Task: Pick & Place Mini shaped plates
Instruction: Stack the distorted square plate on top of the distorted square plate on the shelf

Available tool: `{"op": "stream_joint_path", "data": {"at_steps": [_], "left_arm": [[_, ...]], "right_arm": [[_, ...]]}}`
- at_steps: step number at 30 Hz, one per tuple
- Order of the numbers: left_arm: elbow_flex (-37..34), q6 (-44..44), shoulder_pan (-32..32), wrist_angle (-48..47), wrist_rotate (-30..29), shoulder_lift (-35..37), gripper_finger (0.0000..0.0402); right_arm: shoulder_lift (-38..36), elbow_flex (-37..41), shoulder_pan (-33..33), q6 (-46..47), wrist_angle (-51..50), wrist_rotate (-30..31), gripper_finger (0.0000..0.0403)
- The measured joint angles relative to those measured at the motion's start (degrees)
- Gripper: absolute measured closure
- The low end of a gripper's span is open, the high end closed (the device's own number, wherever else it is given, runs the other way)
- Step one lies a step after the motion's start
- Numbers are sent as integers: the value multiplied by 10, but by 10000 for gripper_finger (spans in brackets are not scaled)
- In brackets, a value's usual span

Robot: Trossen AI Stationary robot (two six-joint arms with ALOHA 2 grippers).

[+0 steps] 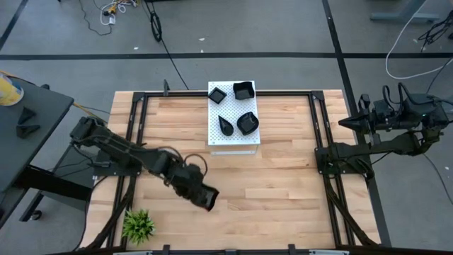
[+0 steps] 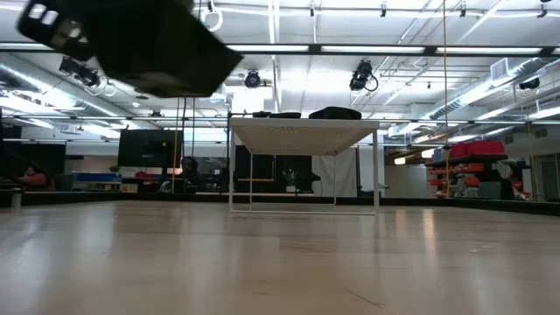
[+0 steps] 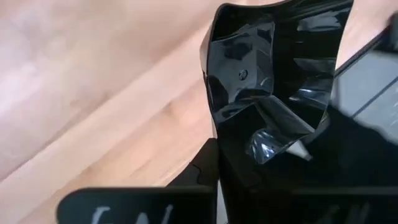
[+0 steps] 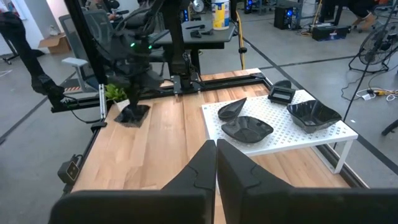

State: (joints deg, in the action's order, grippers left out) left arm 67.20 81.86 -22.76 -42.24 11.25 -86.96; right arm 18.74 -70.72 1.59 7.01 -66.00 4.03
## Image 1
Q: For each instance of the black caster wheel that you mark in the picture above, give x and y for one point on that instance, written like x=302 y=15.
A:
x=36 y=215

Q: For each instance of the white light bar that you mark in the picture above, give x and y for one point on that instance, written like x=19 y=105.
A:
x=329 y=252
x=132 y=253

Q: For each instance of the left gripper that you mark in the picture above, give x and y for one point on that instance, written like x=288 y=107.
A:
x=184 y=180

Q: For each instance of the black frame bracket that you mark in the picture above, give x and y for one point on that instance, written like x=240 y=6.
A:
x=291 y=248
x=166 y=249

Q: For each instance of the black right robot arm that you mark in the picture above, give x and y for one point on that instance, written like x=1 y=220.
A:
x=382 y=147

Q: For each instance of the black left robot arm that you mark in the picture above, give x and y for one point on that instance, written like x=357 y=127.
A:
x=106 y=141

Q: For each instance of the white power adapter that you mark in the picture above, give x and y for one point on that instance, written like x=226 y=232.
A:
x=112 y=20

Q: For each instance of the yellow blue bag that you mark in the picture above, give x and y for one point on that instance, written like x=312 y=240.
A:
x=8 y=92

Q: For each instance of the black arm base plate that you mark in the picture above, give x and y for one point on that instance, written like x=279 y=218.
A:
x=117 y=171
x=320 y=166

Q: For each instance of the dark clamp bracket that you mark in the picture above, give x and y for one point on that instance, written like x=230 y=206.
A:
x=165 y=87

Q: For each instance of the green artificial potted plant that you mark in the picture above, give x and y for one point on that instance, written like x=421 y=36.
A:
x=138 y=226

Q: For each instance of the black side table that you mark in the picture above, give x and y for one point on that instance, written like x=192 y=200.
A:
x=53 y=184

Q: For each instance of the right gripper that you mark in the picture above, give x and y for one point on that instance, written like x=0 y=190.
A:
x=377 y=117

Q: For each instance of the black triangular part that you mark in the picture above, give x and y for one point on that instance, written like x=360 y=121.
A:
x=26 y=115
x=26 y=130

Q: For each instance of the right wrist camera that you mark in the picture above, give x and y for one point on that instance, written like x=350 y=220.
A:
x=364 y=102

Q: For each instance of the white perforated shelf rack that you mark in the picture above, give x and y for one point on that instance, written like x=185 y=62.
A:
x=231 y=110

